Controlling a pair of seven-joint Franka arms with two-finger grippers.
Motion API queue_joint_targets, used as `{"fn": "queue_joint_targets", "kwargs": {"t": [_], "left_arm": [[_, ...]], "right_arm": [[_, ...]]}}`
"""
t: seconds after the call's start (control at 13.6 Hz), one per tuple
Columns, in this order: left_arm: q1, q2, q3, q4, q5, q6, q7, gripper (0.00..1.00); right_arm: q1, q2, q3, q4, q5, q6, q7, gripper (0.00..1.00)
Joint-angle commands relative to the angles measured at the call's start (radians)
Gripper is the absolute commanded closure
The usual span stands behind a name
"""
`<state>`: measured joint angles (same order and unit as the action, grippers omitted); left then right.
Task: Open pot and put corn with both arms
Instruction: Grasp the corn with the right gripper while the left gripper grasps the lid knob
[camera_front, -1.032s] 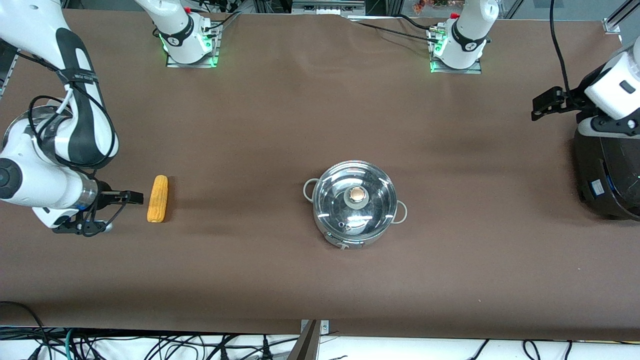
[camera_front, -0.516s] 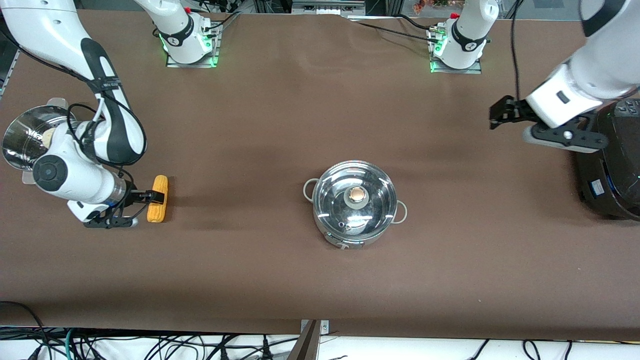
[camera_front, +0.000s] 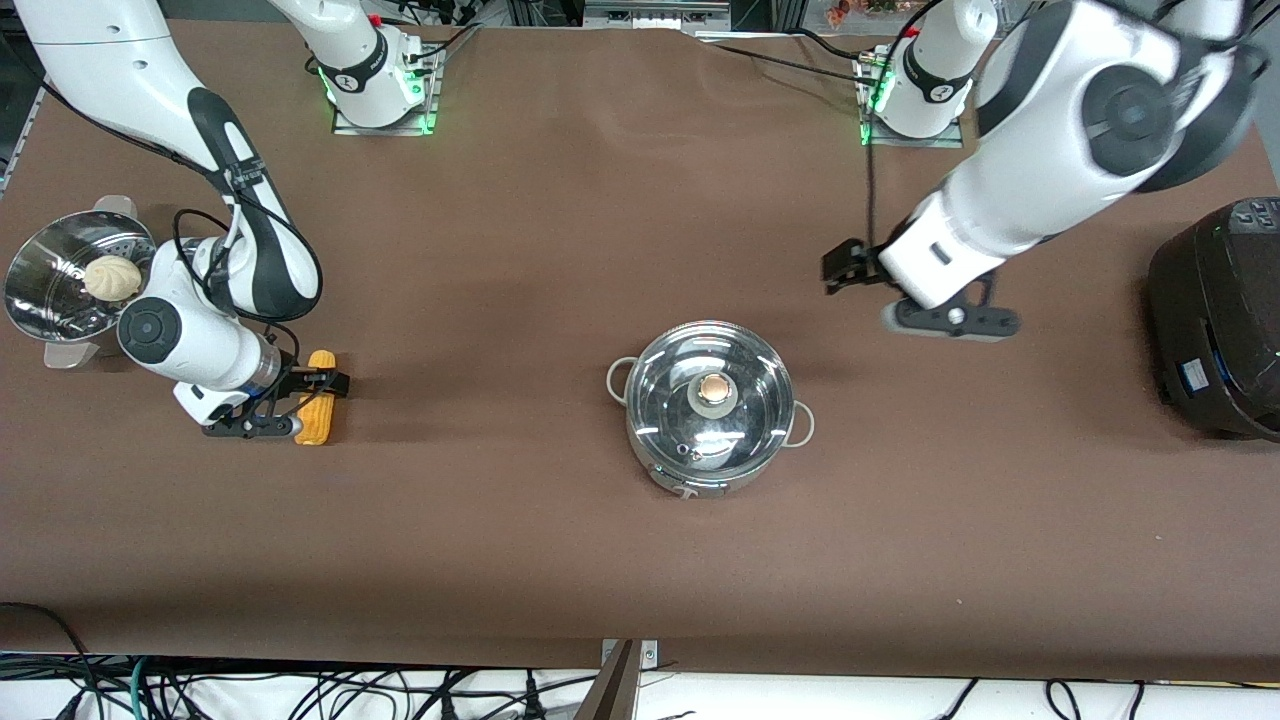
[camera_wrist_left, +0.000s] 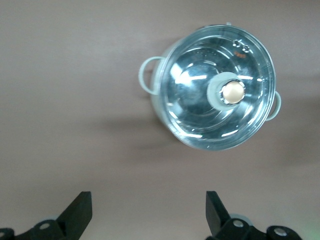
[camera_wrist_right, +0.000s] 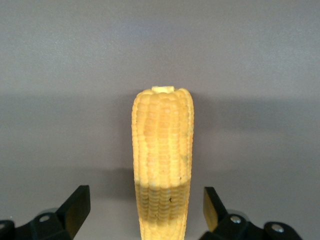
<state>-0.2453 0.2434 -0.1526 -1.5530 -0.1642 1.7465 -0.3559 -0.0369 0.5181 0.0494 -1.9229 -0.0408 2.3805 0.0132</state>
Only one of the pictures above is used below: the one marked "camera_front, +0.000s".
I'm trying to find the yellow corn cob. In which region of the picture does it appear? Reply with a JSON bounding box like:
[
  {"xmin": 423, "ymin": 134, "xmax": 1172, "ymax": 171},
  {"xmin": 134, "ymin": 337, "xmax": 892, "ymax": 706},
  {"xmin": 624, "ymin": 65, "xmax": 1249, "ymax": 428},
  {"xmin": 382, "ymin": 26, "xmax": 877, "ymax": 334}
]
[{"xmin": 293, "ymin": 350, "xmax": 338, "ymax": 447}]

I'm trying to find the glass pot lid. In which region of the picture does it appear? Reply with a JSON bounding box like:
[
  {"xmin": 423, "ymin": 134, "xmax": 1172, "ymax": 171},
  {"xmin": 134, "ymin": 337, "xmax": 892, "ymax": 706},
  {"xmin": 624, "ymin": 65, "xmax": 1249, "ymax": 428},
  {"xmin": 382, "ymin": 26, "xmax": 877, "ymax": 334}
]
[{"xmin": 628, "ymin": 320, "xmax": 796, "ymax": 473}]

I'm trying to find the grey pot with steel rim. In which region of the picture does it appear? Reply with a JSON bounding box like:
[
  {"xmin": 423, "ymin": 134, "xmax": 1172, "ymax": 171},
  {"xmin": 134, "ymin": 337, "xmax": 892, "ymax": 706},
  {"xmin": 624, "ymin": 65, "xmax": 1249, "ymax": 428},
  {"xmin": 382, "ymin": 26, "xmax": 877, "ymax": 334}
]
[{"xmin": 607, "ymin": 330, "xmax": 816, "ymax": 499}]

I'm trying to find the white steamed bun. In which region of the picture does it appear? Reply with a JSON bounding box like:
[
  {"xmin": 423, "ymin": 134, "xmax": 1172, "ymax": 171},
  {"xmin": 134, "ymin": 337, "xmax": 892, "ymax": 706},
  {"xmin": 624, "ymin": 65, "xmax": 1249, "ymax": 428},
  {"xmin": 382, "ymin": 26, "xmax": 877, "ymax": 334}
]
[{"xmin": 82, "ymin": 255, "xmax": 144, "ymax": 304}]

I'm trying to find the stainless steel steamer basket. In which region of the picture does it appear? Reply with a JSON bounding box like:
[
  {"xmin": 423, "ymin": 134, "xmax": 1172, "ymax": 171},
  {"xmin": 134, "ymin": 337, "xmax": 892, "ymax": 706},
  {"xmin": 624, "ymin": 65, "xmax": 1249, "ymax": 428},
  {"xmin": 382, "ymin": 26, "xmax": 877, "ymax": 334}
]
[{"xmin": 3, "ymin": 195, "xmax": 161, "ymax": 371}]

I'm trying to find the black rice cooker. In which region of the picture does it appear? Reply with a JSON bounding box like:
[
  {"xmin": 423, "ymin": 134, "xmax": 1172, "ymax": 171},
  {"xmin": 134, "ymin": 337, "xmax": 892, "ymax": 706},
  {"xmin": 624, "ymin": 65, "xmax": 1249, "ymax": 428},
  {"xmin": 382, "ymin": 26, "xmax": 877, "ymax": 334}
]
[{"xmin": 1148, "ymin": 198, "xmax": 1280, "ymax": 443}]

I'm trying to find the grey metal box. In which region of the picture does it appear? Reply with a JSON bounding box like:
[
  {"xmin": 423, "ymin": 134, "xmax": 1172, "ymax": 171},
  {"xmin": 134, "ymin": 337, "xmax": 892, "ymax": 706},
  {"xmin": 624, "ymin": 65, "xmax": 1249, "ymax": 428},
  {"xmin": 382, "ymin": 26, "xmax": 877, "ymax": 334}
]
[{"xmin": 582, "ymin": 0, "xmax": 732, "ymax": 32}]

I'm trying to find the dark metal bar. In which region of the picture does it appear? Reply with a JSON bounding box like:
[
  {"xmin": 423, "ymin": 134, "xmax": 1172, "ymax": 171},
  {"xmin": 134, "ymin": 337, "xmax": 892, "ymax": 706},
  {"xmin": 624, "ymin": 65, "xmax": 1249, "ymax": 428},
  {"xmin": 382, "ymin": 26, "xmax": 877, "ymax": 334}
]
[{"xmin": 574, "ymin": 640, "xmax": 642, "ymax": 720}]

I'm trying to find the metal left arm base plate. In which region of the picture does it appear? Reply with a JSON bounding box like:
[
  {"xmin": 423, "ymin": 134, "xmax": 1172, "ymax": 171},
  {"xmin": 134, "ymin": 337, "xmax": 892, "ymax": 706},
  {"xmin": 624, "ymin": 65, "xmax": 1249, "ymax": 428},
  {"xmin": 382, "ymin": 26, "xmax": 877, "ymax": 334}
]
[{"xmin": 855, "ymin": 50, "xmax": 966, "ymax": 149}]

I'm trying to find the black table cable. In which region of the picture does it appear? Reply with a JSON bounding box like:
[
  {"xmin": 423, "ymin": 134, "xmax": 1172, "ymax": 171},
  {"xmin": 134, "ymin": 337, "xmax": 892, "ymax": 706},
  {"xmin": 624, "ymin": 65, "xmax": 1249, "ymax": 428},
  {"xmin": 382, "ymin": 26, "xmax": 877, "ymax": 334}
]
[
  {"xmin": 793, "ymin": 28, "xmax": 873, "ymax": 63},
  {"xmin": 712, "ymin": 42, "xmax": 869, "ymax": 88}
]

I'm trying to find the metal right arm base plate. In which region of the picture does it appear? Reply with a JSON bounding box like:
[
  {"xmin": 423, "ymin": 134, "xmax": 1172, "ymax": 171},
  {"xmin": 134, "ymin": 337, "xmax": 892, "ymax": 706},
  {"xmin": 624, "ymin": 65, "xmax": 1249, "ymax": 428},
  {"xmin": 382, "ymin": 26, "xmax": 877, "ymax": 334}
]
[{"xmin": 332, "ymin": 40, "xmax": 442, "ymax": 137}]

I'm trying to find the black base cable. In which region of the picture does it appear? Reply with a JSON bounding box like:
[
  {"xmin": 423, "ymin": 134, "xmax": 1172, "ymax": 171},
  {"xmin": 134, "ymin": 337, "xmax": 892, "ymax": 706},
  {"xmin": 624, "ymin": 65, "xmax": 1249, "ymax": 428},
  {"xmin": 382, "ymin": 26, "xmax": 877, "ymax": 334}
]
[{"xmin": 405, "ymin": 24, "xmax": 483, "ymax": 67}]

